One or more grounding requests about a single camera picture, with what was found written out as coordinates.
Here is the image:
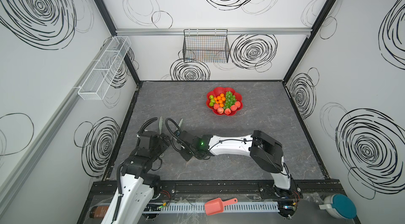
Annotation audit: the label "white mesh wall shelf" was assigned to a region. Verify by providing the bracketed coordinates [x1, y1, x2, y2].
[78, 36, 131, 101]

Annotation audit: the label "green grape bunch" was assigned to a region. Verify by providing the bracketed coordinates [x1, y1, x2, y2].
[223, 91, 237, 108]

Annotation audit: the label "red flower fruit bowl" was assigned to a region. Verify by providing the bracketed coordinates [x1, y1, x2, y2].
[206, 87, 243, 116]

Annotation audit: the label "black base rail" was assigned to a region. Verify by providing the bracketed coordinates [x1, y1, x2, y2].
[90, 179, 346, 200]

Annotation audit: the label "pink plastic scoop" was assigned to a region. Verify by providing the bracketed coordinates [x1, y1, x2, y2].
[204, 198, 238, 216]

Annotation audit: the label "white slotted cable duct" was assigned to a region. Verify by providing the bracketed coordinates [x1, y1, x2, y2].
[143, 201, 279, 215]

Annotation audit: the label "teal lidded white jug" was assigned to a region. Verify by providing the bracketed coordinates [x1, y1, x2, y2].
[319, 194, 357, 219]

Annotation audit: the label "black wire basket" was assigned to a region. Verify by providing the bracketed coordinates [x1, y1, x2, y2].
[182, 29, 231, 63]

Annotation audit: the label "peach bottom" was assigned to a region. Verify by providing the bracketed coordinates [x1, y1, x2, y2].
[224, 108, 231, 115]

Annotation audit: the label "metal green-tipped tongs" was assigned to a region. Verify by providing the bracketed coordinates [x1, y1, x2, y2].
[159, 116, 184, 133]

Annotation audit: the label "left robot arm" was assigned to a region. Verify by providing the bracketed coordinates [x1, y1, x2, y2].
[102, 131, 170, 224]

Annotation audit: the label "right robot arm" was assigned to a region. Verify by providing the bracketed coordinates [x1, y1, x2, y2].
[171, 130, 300, 198]

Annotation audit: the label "peach top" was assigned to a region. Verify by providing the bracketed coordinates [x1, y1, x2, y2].
[217, 107, 224, 114]

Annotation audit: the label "brown bottle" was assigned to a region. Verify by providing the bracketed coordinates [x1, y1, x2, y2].
[89, 206, 109, 219]

